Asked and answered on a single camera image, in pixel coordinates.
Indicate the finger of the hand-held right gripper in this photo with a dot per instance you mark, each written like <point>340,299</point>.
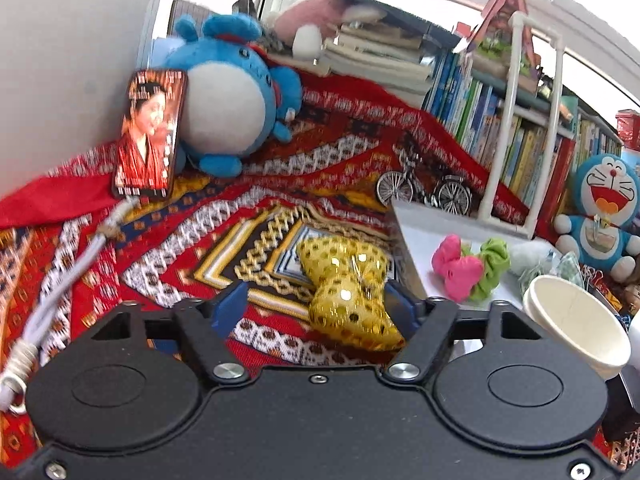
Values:
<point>625,407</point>

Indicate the pink scrunchie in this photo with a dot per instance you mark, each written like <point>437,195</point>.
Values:
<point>457,270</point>

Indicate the red patterned blanket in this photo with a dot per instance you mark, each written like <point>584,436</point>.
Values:
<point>300,160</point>

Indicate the gold sequin bow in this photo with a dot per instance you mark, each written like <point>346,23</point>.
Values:
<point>345,300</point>

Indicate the green scrunchie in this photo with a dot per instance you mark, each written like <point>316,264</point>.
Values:
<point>492,262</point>

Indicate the stack of worn books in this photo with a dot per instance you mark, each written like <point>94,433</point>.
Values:
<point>380,55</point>

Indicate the red plastic basket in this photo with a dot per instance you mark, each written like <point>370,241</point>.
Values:
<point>629,130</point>

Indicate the white tray box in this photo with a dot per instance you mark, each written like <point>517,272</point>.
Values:
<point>425,240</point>

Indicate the white cotton stuffing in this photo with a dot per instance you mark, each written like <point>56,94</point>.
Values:
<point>527,257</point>

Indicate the blue round plush toy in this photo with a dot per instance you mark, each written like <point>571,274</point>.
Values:
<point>225,105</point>

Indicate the pink plush toy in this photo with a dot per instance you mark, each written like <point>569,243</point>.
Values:
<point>310,22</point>

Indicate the blue cat plush toy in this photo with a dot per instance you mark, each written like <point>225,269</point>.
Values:
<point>602,210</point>

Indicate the paper cup with cat drawing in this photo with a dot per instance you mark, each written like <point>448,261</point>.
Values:
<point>575,325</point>

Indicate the metal bicycle model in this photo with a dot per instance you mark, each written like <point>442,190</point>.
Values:
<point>450,195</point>

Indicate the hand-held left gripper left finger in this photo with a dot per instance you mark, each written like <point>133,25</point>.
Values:
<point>230,310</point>

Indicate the grey cloth toy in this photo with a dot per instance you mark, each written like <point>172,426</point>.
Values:
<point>267,37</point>

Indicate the smartphone with lit screen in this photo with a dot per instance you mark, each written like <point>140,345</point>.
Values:
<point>150,135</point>

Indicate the grey chair back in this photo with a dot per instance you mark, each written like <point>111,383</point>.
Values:
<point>187,15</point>

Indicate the paper house model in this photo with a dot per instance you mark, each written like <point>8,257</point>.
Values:
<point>505,25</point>

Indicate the white pipe frame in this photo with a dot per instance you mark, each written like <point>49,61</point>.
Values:
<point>502,135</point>

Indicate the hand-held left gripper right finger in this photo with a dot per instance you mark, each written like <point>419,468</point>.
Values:
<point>402,310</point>

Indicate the row of colourful books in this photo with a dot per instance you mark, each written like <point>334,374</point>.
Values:
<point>525,155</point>

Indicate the long-haired doll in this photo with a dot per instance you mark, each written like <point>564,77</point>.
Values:
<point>631,300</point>

